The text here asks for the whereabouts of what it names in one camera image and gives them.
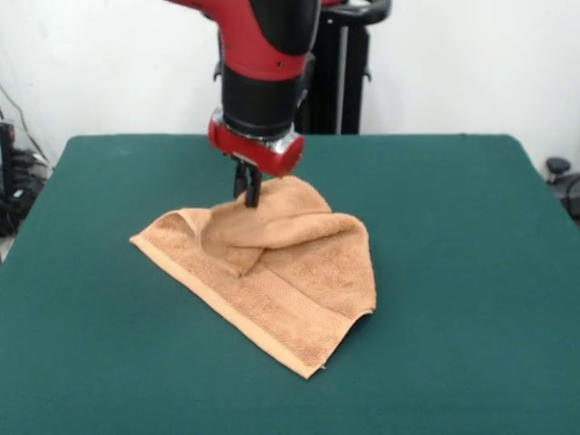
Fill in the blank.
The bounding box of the black upright box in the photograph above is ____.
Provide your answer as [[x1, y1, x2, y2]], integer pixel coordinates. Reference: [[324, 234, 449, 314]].
[[0, 120, 17, 200]]

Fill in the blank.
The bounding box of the tan terry towel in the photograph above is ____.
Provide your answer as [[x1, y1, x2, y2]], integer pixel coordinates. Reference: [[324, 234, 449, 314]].
[[130, 176, 378, 381]]

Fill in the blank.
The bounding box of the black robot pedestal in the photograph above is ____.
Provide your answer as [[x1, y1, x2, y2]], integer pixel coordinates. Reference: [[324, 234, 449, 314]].
[[211, 0, 393, 136]]

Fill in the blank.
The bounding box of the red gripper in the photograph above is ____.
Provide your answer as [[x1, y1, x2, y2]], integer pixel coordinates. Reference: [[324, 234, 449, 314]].
[[207, 118, 306, 209]]

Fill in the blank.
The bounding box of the grey cable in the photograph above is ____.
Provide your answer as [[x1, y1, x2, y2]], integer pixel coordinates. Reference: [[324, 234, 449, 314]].
[[0, 83, 51, 165]]

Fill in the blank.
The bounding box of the dark green table cloth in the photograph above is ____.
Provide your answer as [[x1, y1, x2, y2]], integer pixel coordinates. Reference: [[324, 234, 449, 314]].
[[0, 133, 580, 435]]

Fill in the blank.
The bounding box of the black cable heap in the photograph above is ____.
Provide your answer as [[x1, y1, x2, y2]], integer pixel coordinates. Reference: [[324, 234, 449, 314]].
[[0, 149, 52, 237]]

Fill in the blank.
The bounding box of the grey chair base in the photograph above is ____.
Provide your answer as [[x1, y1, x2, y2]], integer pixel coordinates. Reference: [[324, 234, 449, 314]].
[[545, 156, 580, 219]]

